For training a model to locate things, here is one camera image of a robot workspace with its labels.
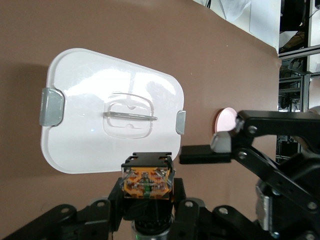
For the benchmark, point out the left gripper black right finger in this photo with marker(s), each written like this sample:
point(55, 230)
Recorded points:
point(200, 222)

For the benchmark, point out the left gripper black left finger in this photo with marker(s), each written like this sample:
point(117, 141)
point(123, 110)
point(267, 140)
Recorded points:
point(75, 222)

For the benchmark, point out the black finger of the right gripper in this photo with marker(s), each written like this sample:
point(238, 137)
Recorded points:
point(250, 160)
point(275, 123)

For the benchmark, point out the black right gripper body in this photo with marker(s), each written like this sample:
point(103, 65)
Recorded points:
point(305, 170)

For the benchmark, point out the orange switch with black head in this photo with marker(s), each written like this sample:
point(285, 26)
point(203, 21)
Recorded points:
point(146, 182)

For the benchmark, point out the grey box latch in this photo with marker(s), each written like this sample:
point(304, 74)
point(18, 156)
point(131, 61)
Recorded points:
point(181, 122)
point(52, 107)

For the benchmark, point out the white lidded storage box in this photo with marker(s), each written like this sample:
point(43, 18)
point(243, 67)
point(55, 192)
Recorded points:
point(87, 75)

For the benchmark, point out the pink round plate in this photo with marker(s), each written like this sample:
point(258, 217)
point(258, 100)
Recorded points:
point(225, 120)

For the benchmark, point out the white plastic sheet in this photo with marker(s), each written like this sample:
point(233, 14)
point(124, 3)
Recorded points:
point(237, 15)

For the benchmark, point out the aluminium frame rack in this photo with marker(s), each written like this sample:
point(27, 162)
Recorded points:
point(306, 62)

